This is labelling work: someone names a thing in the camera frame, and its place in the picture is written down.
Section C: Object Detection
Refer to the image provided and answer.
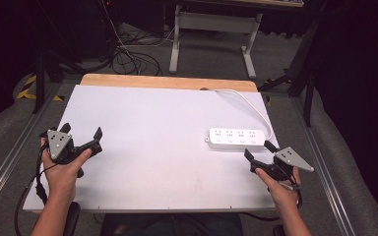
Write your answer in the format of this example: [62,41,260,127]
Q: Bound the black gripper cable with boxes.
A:
[283,173,304,209]
[14,143,58,236]

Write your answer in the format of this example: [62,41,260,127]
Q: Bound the black chair armrest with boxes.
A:
[62,201,82,236]

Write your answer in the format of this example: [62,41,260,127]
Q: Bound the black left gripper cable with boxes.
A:
[14,143,58,236]

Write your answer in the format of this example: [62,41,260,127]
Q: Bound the tangle of black floor cables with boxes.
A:
[99,0,178,77]

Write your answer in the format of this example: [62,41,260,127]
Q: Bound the person's right hand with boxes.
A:
[254,166,302,211]

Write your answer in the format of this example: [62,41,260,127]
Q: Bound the white metal desk frame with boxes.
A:
[168,0,306,80]

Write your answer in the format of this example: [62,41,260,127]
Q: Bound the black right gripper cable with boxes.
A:
[283,173,304,209]

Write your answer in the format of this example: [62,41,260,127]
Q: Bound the white power strip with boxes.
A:
[205,127,267,151]

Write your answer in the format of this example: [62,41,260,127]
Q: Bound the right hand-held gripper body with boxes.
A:
[249,146,316,183]

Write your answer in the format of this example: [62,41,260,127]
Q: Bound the person's left hand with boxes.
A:
[40,137,94,202]

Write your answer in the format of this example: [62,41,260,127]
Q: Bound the aluminium rail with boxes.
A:
[288,95,357,236]
[0,82,63,224]

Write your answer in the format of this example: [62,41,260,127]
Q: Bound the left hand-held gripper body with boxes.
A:
[38,127,86,179]

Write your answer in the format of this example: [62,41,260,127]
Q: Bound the white power strip cable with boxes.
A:
[214,88,275,142]

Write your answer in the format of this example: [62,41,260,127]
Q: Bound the black metal stand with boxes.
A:
[257,0,329,128]
[32,0,90,115]

